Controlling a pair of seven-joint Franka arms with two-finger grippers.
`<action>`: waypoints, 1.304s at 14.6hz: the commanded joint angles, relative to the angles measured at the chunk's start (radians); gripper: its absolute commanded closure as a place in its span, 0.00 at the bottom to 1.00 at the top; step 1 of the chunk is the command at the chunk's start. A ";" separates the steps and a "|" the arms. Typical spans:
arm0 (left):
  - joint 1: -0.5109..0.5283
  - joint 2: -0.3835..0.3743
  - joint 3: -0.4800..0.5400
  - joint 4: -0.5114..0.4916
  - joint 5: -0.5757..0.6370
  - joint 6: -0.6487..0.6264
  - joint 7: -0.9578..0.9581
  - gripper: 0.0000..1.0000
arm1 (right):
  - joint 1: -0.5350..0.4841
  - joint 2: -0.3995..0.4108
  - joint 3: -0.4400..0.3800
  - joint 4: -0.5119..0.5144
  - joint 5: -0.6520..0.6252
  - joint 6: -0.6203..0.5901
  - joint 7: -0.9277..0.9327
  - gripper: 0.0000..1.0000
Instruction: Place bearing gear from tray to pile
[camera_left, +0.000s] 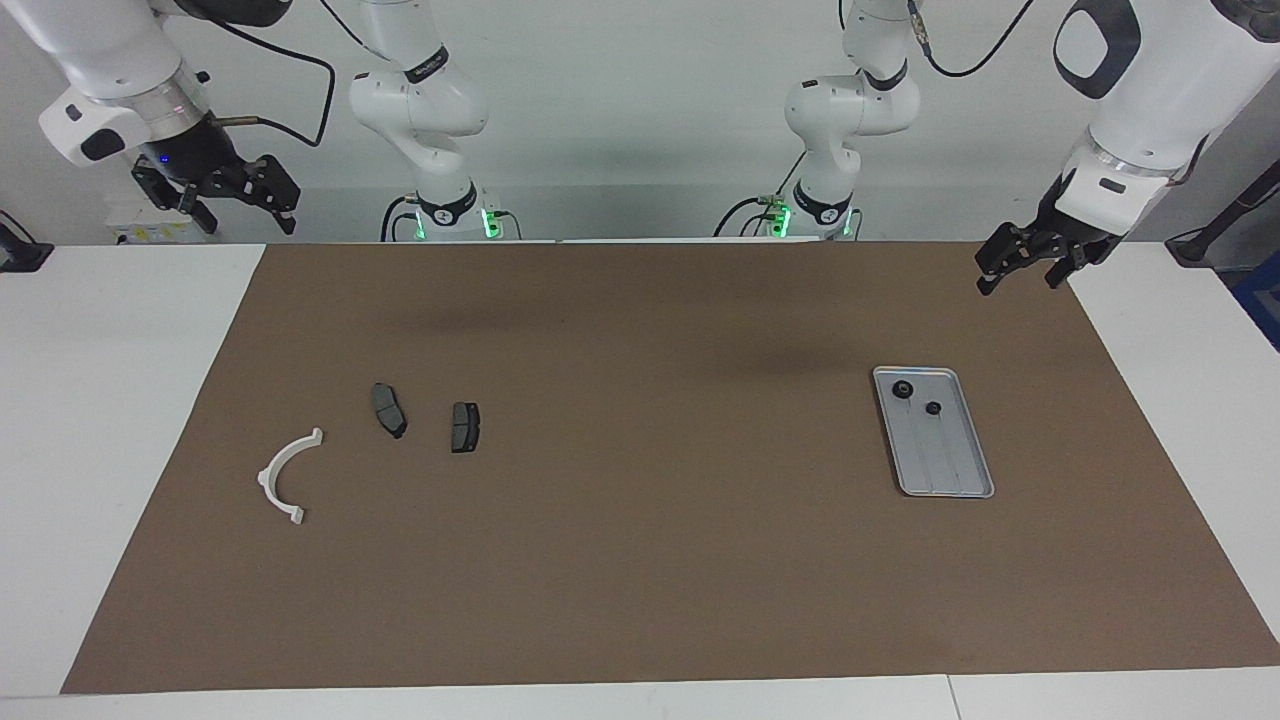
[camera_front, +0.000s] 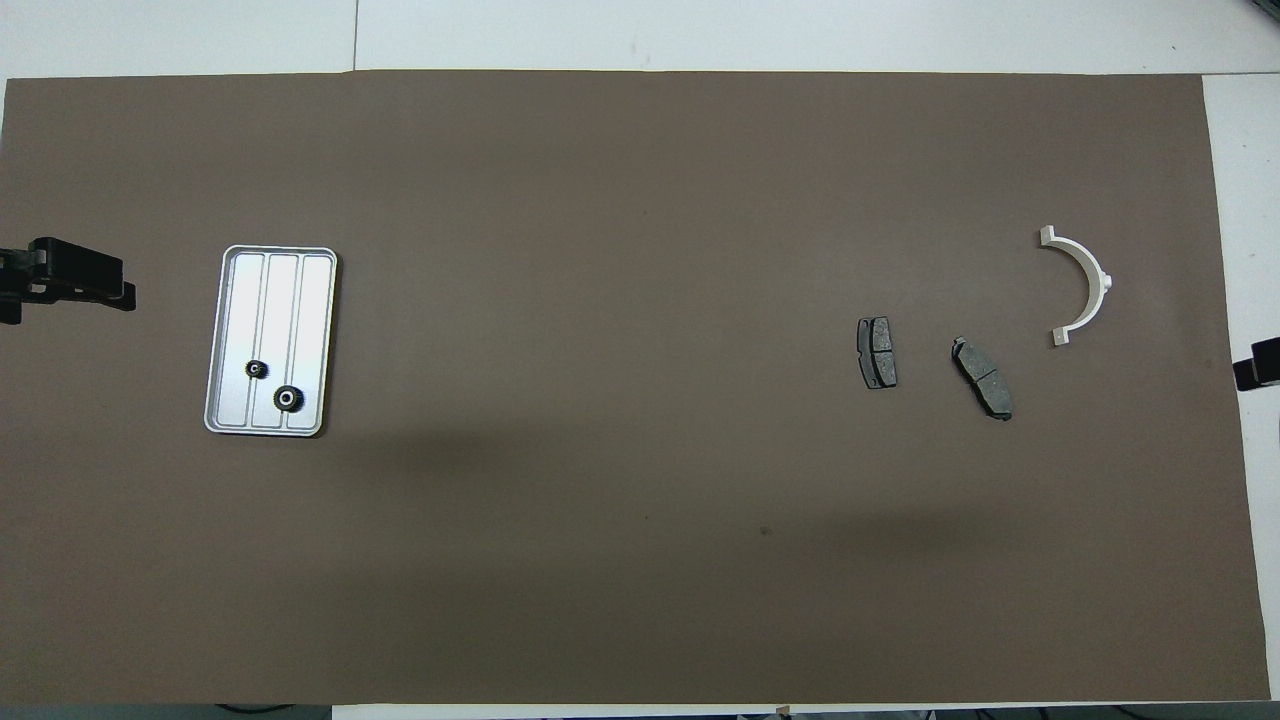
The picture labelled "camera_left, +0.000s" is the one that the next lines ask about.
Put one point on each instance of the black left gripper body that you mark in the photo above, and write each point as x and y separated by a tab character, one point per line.
1075	245

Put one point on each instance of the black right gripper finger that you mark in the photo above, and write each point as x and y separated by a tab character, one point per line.
195	208
272	185

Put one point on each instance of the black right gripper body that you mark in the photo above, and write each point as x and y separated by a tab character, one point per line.
200	160

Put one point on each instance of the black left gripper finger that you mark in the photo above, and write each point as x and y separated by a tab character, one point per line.
1005	250
1066	265

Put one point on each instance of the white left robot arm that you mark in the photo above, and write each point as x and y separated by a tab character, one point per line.
850	110

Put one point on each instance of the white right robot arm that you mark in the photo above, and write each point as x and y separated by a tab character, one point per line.
420	100

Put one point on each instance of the silver metal tray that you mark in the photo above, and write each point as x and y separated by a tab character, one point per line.
945	460

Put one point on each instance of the blue box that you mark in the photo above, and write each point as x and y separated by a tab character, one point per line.
1262	305

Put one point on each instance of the curved grey brake pad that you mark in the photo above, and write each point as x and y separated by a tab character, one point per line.
388	408

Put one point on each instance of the rectangular grey brake pad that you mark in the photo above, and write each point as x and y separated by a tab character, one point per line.
465	428

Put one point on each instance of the brown table mat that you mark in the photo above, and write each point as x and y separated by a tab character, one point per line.
640	560

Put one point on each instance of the white wall box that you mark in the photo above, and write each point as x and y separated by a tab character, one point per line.
140	232

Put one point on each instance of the black clamp mount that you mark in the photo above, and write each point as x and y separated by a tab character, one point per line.
22	255

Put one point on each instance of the white semicircular bracket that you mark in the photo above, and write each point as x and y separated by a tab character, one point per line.
268	478

